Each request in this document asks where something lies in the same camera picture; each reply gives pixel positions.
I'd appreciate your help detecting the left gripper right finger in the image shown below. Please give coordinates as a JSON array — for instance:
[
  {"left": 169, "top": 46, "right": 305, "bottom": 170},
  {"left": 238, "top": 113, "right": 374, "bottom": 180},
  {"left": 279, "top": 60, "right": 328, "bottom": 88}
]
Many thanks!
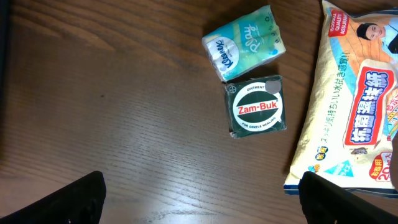
[{"left": 298, "top": 172, "right": 397, "bottom": 224}]

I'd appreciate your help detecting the green white packet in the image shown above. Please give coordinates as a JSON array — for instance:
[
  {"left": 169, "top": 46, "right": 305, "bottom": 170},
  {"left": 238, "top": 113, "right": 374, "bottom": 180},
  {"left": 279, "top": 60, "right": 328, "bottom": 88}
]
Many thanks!
[{"left": 202, "top": 5, "right": 286, "bottom": 82}]

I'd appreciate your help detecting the dark green round-label packet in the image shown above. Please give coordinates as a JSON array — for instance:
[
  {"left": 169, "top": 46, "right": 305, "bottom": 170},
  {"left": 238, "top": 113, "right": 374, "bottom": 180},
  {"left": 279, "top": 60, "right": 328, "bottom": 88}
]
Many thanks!
[{"left": 224, "top": 75, "right": 287, "bottom": 139}]

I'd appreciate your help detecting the large yellow snack bag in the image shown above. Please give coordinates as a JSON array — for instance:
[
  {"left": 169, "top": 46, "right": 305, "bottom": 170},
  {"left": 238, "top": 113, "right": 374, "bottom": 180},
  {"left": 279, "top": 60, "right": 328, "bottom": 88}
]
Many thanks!
[{"left": 284, "top": 1, "right": 397, "bottom": 198}]

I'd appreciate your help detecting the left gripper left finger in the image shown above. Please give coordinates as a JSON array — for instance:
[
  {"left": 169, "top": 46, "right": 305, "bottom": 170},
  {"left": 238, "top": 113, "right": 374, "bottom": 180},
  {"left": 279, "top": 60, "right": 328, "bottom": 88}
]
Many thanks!
[{"left": 1, "top": 171, "right": 106, "bottom": 224}]

